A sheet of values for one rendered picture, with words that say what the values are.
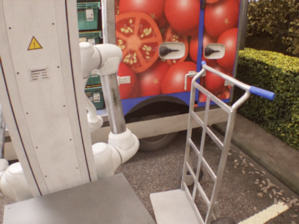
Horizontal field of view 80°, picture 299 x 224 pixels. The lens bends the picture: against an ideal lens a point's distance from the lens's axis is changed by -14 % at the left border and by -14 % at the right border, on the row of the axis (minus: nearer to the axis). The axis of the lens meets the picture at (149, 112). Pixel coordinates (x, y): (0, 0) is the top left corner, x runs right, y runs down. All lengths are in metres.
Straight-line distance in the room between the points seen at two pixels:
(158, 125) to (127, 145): 1.03
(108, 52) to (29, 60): 0.49
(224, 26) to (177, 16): 0.59
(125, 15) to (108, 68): 0.83
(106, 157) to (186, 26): 1.50
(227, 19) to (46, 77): 2.01
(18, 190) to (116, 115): 0.70
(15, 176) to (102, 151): 0.50
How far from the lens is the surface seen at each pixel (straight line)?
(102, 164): 1.21
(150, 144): 2.54
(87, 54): 1.09
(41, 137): 0.94
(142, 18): 1.95
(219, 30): 2.37
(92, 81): 2.11
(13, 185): 1.23
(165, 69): 2.09
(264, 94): 1.05
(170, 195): 2.05
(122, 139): 1.28
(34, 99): 0.87
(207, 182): 2.24
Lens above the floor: 1.51
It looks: 24 degrees down
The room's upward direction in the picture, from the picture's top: straight up
